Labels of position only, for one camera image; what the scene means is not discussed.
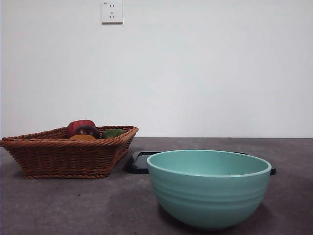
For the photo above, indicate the brown wicker basket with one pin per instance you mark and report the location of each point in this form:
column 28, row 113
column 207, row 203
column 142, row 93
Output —
column 61, row 156

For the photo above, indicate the white wall socket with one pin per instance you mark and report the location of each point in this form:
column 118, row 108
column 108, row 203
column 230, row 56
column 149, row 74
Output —
column 112, row 12

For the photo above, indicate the green pepper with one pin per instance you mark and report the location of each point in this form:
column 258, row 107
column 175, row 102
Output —
column 112, row 133

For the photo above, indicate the dark purple round fruit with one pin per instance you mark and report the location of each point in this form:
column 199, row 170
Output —
column 89, row 131

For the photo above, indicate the dark teal rectangular tray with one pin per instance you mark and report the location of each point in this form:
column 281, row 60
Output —
column 138, row 162

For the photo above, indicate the red bell pepper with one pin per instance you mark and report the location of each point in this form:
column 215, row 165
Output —
column 79, row 124

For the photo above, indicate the brown kiwifruit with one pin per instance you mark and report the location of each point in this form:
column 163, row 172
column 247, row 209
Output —
column 82, row 137

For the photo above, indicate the teal ribbed bowl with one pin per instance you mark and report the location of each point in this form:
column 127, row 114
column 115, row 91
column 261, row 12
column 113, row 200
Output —
column 210, row 198

